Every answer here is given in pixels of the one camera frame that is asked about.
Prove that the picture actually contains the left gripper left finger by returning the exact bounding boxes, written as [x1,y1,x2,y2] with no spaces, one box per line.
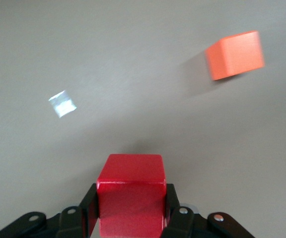
[0,183,100,238]

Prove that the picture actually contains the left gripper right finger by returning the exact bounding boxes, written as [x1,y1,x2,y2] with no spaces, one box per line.
[160,183,256,238]

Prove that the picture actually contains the red wooden block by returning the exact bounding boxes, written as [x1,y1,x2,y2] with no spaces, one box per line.
[96,153,168,238]

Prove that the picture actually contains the orange wooden block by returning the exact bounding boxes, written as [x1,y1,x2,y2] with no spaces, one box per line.
[204,30,266,81]

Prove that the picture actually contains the clear tape piece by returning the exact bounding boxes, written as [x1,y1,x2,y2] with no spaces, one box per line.
[48,90,78,119]

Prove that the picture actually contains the brown table cover sheet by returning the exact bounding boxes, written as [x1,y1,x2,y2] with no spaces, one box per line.
[0,0,286,238]

